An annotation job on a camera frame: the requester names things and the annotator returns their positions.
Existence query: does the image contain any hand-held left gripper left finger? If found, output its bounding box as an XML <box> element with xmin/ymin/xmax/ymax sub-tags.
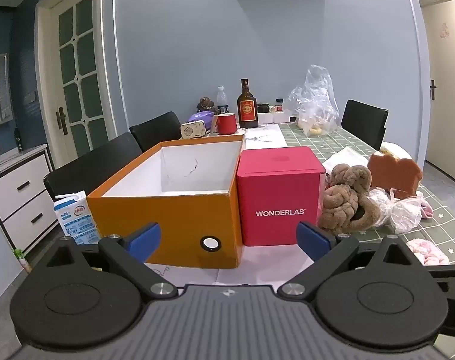
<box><xmin>25</xmin><ymin>222</ymin><xmax>179</xmax><ymax>302</ymax></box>

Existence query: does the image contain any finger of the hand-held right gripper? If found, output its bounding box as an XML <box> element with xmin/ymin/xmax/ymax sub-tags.
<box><xmin>426</xmin><ymin>264</ymin><xmax>455</xmax><ymax>308</ymax></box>

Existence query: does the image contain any reddish brown toast plush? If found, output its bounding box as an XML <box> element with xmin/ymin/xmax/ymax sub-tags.
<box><xmin>367</xmin><ymin>151</ymin><xmax>424</xmax><ymax>200</ymax></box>

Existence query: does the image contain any purple item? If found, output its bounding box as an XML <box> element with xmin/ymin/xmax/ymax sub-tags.
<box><xmin>187</xmin><ymin>110</ymin><xmax>217</xmax><ymax>124</ymax></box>

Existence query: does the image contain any pink soft toy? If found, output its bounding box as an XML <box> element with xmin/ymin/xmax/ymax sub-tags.
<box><xmin>418</xmin><ymin>195</ymin><xmax>436</xmax><ymax>221</ymax></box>

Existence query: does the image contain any red mug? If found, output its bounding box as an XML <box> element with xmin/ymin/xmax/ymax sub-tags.
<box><xmin>212</xmin><ymin>112</ymin><xmax>237</xmax><ymax>136</ymax></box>

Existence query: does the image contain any clear plastic bag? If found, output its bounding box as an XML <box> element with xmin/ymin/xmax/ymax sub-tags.
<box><xmin>287</xmin><ymin>64</ymin><xmax>340</xmax><ymax>137</ymax></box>

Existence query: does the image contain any brown curly plush toy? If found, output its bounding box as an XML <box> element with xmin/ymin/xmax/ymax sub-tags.
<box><xmin>316</xmin><ymin>164</ymin><xmax>382</xmax><ymax>235</ymax></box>

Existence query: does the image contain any plastic wrapped pink item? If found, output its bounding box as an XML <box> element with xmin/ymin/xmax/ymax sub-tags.
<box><xmin>368</xmin><ymin>189</ymin><xmax>425</xmax><ymax>235</ymax></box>

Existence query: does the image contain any clear water bottle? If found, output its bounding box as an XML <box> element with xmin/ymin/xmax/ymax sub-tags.
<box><xmin>216</xmin><ymin>86</ymin><xmax>229</xmax><ymax>115</ymax></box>

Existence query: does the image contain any brown liquor bottle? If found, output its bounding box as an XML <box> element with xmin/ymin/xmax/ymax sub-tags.
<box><xmin>237</xmin><ymin>79</ymin><xmax>259</xmax><ymax>129</ymax></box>

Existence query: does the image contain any black dining chair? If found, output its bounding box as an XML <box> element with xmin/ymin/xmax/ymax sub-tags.
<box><xmin>341</xmin><ymin>99</ymin><xmax>389</xmax><ymax>151</ymax></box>
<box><xmin>129</xmin><ymin>111</ymin><xmax>182</xmax><ymax>153</ymax></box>
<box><xmin>43</xmin><ymin>132</ymin><xmax>143</xmax><ymax>201</ymax></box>

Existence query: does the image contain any beige room door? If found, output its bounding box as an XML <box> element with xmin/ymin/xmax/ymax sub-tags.
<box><xmin>420</xmin><ymin>0</ymin><xmax>455</xmax><ymax>184</ymax></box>

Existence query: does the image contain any small green bottle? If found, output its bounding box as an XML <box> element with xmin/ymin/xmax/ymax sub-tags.
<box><xmin>13</xmin><ymin>249</ymin><xmax>31</xmax><ymax>273</ymax></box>

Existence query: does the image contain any orange cardboard box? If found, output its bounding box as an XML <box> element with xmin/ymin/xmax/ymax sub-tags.
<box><xmin>87</xmin><ymin>134</ymin><xmax>247</xmax><ymax>270</ymax></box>

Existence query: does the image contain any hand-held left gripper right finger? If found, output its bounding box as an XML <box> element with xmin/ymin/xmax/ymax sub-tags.
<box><xmin>276</xmin><ymin>221</ymin><xmax>434</xmax><ymax>302</ymax></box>

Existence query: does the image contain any glass paned door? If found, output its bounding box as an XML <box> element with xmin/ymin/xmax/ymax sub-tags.
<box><xmin>36</xmin><ymin>0</ymin><xmax>115</xmax><ymax>169</ymax></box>

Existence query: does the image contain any blue white milk carton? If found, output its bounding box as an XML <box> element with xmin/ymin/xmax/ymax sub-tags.
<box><xmin>54</xmin><ymin>190</ymin><xmax>100</xmax><ymax>246</ymax></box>

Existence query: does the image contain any red square box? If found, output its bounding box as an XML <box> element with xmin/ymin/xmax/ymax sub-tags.
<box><xmin>237</xmin><ymin>146</ymin><xmax>326</xmax><ymax>247</ymax></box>

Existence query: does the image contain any white drawer cabinet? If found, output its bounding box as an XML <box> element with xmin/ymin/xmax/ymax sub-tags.
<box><xmin>0</xmin><ymin>146</ymin><xmax>57</xmax><ymax>256</ymax></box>

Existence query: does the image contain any cream small radio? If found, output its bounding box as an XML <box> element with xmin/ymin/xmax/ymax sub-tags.
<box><xmin>180</xmin><ymin>120</ymin><xmax>207</xmax><ymax>140</ymax></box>

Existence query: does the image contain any pink knitted item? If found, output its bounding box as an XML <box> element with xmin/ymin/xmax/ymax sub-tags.
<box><xmin>405</xmin><ymin>238</ymin><xmax>450</xmax><ymax>267</ymax></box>

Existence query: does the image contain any white tray box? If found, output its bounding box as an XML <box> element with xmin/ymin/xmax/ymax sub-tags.
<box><xmin>257</xmin><ymin>112</ymin><xmax>292</xmax><ymax>124</ymax></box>

